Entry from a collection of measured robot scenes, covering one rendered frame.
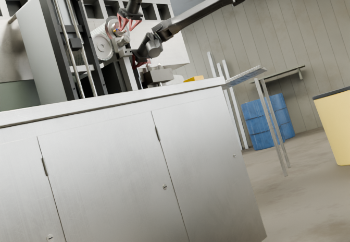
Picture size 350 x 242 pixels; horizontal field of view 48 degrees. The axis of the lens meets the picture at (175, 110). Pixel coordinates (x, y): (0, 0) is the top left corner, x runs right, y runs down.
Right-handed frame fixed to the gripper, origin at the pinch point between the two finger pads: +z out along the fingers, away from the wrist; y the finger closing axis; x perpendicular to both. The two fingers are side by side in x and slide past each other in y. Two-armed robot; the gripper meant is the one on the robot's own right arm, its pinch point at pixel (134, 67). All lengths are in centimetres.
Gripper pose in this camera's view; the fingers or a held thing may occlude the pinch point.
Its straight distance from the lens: 196.4
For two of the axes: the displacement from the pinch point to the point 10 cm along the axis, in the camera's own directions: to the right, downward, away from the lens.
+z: -4.7, 6.9, 5.5
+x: -6.0, -7.1, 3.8
